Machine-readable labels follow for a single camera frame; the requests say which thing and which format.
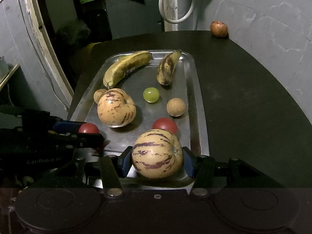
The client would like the red cherry tomato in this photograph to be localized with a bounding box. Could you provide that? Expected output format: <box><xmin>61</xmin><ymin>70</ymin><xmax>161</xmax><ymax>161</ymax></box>
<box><xmin>78</xmin><ymin>123</ymin><xmax>99</xmax><ymax>134</ymax></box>
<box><xmin>152</xmin><ymin>118</ymin><xmax>178</xmax><ymax>134</ymax></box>

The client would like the yellow banana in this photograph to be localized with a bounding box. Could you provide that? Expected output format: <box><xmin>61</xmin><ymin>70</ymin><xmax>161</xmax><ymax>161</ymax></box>
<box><xmin>103</xmin><ymin>51</ymin><xmax>152</xmax><ymax>89</ymax></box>

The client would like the yellow jerrycan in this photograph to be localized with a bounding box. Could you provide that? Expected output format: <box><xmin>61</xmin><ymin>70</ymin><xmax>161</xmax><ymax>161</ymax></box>
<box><xmin>86</xmin><ymin>42</ymin><xmax>100</xmax><ymax>51</ymax></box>

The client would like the striped pepino melon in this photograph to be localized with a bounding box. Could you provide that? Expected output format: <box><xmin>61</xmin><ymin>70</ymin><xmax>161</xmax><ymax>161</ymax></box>
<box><xmin>97</xmin><ymin>88</ymin><xmax>137</xmax><ymax>128</ymax></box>
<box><xmin>132</xmin><ymin>129</ymin><xmax>183</xmax><ymax>179</ymax></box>

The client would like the spotted brown ripe banana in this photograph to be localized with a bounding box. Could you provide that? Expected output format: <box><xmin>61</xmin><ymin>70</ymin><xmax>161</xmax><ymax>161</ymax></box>
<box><xmin>157</xmin><ymin>49</ymin><xmax>182</xmax><ymax>86</ymax></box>

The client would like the black table mat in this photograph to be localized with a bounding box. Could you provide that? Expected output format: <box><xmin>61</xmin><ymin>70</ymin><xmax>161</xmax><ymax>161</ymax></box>
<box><xmin>69</xmin><ymin>31</ymin><xmax>311</xmax><ymax>188</ymax></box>

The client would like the white hose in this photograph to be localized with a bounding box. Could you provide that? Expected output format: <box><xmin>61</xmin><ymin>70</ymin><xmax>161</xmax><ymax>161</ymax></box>
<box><xmin>158</xmin><ymin>0</ymin><xmax>195</xmax><ymax>24</ymax></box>

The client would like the metal tray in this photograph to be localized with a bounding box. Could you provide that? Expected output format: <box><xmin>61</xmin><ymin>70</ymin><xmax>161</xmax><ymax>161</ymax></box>
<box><xmin>70</xmin><ymin>50</ymin><xmax>210</xmax><ymax>191</ymax></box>

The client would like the small brown longan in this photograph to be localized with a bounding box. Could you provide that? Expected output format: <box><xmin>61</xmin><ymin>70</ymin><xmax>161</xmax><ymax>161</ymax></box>
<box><xmin>93</xmin><ymin>89</ymin><xmax>107</xmax><ymax>104</ymax></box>
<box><xmin>166</xmin><ymin>98</ymin><xmax>186</xmax><ymax>117</ymax></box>

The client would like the grey cabinet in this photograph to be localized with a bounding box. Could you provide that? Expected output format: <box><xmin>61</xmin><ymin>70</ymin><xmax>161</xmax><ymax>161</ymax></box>
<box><xmin>106</xmin><ymin>0</ymin><xmax>164</xmax><ymax>39</ymax></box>

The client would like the red apple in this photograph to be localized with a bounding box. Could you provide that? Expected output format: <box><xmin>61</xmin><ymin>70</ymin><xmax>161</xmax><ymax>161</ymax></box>
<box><xmin>210</xmin><ymin>21</ymin><xmax>228</xmax><ymax>37</ymax></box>

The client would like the green grape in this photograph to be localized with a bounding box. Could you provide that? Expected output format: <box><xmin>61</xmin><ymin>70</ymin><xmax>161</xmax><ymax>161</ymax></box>
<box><xmin>118</xmin><ymin>55</ymin><xmax>127</xmax><ymax>60</ymax></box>
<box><xmin>143</xmin><ymin>87</ymin><xmax>160</xmax><ymax>103</ymax></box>

